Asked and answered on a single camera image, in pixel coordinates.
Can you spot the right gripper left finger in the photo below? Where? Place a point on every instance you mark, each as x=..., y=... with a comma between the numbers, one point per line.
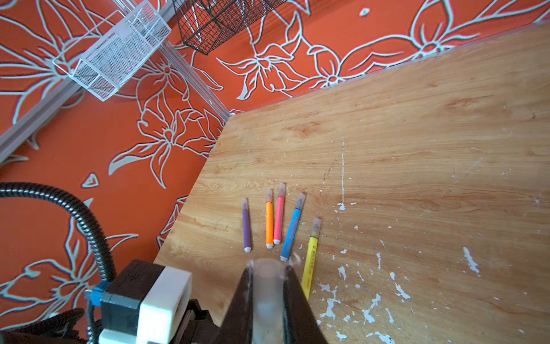
x=237, y=326

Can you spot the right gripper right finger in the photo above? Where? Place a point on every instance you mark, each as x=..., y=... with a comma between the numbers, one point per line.
x=299, y=323

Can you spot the clear pen cap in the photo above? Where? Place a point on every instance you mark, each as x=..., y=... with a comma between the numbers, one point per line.
x=268, y=301

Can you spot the blue marker pen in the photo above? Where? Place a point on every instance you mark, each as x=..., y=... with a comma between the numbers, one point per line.
x=287, y=248

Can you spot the pink marker pen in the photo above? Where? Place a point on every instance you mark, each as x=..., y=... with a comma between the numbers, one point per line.
x=279, y=214

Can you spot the yellow marker pen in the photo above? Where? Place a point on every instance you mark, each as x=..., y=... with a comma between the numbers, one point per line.
x=310, y=260

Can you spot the purple marker pen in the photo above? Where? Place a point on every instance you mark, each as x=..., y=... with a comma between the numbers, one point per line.
x=247, y=230

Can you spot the orange marker pen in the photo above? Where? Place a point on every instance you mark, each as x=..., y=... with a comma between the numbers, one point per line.
x=269, y=219

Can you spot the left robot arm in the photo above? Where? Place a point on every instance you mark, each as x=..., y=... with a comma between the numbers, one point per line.
x=46, y=260

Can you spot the clear plastic bin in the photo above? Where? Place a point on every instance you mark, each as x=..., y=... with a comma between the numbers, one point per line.
x=104, y=59

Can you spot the black wire basket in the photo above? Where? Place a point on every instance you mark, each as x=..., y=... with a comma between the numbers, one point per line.
x=206, y=25

